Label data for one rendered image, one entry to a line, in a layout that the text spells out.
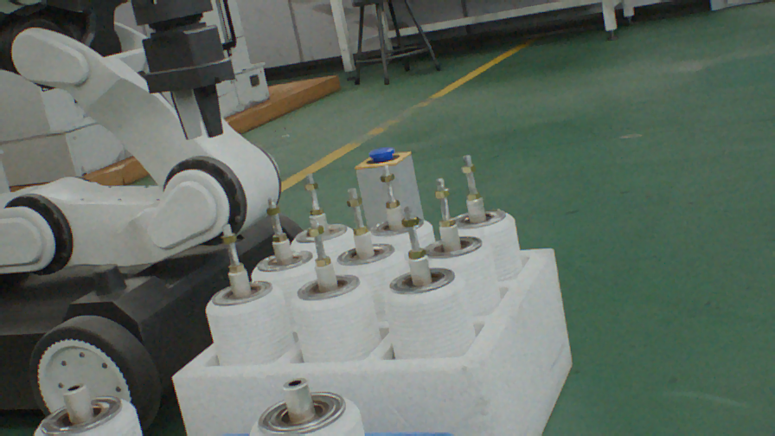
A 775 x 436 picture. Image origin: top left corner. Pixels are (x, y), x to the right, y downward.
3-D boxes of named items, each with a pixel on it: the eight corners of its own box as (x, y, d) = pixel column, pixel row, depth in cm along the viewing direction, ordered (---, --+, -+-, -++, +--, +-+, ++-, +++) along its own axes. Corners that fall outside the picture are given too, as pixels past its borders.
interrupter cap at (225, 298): (274, 281, 126) (273, 276, 126) (272, 299, 119) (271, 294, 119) (215, 293, 126) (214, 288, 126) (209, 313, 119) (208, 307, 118)
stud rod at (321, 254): (331, 277, 117) (317, 215, 115) (323, 279, 117) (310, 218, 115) (329, 275, 118) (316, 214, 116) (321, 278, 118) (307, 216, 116)
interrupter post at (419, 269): (415, 290, 112) (410, 262, 111) (410, 285, 114) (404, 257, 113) (436, 284, 112) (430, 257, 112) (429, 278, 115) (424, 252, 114)
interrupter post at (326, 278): (342, 290, 117) (336, 264, 116) (322, 296, 116) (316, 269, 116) (336, 285, 119) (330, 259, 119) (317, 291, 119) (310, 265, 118)
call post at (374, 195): (393, 355, 161) (354, 169, 154) (407, 337, 168) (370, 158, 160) (433, 353, 159) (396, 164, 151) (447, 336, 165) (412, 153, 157)
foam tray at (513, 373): (206, 509, 124) (170, 376, 120) (331, 372, 159) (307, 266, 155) (507, 516, 109) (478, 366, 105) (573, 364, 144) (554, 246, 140)
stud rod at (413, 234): (416, 272, 112) (403, 208, 111) (415, 270, 113) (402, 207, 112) (425, 271, 112) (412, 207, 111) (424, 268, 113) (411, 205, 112)
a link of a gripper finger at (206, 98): (203, 139, 115) (190, 86, 114) (223, 132, 118) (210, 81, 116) (213, 138, 114) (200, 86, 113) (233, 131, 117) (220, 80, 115)
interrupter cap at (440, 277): (400, 302, 109) (399, 296, 109) (382, 285, 116) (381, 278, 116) (464, 284, 111) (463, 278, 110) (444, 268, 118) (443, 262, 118)
